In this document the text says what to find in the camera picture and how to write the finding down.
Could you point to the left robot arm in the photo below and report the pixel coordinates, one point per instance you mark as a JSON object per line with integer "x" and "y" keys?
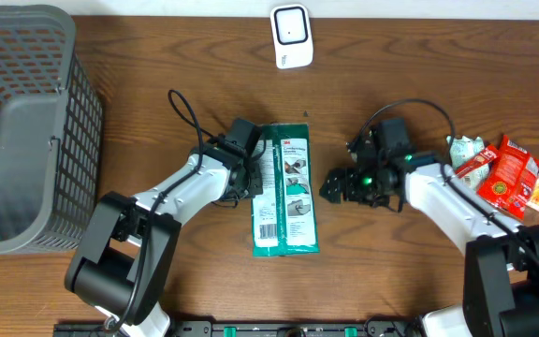
{"x": 122, "y": 262}

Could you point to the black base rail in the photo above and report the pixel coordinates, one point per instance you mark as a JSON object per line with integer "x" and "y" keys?
{"x": 371, "y": 327}

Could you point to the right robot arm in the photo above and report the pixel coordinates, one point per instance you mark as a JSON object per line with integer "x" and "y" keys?
{"x": 501, "y": 256}

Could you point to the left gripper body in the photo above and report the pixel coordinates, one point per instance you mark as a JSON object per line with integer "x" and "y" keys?
{"x": 251, "y": 184}

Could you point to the large red snack bag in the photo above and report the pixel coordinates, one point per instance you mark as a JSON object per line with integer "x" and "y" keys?
{"x": 511, "y": 181}

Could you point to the green white packet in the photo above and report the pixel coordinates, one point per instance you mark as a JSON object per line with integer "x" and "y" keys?
{"x": 283, "y": 218}

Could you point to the slim red stick packet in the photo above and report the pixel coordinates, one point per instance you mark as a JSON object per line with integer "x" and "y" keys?
{"x": 486, "y": 156}

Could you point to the white barcode scanner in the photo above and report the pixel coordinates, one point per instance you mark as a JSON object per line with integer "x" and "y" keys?
{"x": 292, "y": 36}

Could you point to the grey plastic mesh basket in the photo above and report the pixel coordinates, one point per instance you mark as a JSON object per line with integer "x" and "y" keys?
{"x": 51, "y": 123}

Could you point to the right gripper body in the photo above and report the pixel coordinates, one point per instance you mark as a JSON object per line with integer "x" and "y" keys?
{"x": 367, "y": 186}

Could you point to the teal wet wipes packet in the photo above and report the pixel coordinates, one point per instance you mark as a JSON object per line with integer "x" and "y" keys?
{"x": 463, "y": 150}

